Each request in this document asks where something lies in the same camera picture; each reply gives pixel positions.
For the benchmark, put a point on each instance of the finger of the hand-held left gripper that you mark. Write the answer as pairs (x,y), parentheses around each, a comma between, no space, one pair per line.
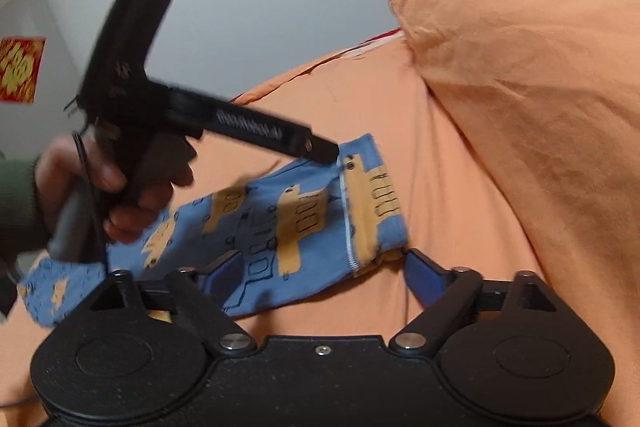
(322,149)

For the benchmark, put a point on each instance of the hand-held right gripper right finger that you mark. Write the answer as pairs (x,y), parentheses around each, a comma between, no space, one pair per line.
(425,274)

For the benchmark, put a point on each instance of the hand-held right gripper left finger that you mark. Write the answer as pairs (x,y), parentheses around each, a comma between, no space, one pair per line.
(222,279)

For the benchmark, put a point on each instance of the blue pants with orange print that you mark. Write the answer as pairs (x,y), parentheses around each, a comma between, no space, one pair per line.
(300,217)

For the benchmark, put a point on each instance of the person's left hand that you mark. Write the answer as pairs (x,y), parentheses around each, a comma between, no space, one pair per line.
(60,172)

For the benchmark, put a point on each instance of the orange duvet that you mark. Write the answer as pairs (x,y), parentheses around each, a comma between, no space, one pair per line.
(450,182)

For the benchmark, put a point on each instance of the red and gold door poster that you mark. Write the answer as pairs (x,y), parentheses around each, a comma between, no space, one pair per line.
(20,69)

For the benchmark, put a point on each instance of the grey door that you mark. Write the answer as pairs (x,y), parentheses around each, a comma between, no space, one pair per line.
(30,12)

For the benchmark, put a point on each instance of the red bed sheet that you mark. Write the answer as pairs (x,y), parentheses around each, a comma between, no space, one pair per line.
(387,38)

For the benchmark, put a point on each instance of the orange pillow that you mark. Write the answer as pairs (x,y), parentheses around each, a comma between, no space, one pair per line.
(525,32)

